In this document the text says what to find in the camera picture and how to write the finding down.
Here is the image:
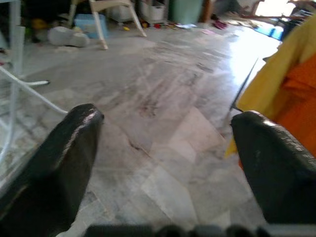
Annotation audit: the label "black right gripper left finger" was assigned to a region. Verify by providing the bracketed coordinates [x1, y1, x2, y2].
[0, 103, 105, 237]

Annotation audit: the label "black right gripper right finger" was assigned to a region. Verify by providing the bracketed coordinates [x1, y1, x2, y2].
[229, 110, 316, 225]

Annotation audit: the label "orange t-shirt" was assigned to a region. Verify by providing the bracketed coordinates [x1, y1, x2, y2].
[238, 53, 316, 171]

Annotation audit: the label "yellow printed t-shirt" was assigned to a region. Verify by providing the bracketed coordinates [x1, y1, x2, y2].
[224, 14, 316, 158]

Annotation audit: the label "black metal drying rack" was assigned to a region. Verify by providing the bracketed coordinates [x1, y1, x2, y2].
[229, 0, 316, 111]

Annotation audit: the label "white metal table legs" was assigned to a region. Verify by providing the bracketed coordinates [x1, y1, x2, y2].
[0, 0, 69, 173]

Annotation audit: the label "blue floor mat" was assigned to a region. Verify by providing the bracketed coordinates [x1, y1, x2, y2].
[254, 24, 284, 40]

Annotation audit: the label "grey plush toy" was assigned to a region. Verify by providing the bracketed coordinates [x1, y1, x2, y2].
[47, 26, 91, 48]

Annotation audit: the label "yellow toy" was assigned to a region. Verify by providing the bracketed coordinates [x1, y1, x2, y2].
[31, 18, 48, 30]

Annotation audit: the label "white high chair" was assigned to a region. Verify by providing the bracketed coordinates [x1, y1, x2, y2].
[68, 0, 148, 50]

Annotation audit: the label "blue step stool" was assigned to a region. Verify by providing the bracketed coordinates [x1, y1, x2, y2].
[74, 13, 109, 40]

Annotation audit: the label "red slippers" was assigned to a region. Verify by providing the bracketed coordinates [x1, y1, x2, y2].
[211, 19, 227, 30]

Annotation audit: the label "white paper sheet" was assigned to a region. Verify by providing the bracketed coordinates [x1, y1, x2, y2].
[175, 22, 198, 30]

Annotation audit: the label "green plastic bin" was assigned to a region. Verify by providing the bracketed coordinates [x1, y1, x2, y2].
[171, 0, 203, 23]

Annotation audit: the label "brown wooden post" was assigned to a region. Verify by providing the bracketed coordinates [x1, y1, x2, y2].
[202, 0, 213, 23]

